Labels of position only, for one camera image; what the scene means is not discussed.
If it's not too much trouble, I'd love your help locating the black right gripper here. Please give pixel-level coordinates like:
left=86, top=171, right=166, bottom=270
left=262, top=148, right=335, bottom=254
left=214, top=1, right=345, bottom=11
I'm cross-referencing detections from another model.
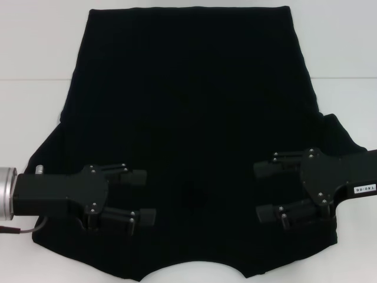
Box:
left=253, top=148, right=377, bottom=231

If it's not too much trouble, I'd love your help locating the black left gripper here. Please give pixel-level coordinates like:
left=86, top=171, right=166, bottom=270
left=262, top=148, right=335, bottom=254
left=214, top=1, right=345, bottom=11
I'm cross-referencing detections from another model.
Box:
left=11, top=163, right=157, bottom=236

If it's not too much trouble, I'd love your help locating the black t-shirt with white print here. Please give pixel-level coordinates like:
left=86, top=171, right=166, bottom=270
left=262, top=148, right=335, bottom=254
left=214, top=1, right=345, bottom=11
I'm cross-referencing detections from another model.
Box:
left=24, top=5, right=369, bottom=283

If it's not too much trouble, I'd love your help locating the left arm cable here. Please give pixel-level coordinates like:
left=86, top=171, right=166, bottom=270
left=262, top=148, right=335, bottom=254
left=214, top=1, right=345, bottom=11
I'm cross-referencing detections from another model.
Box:
left=0, top=216, right=48, bottom=236

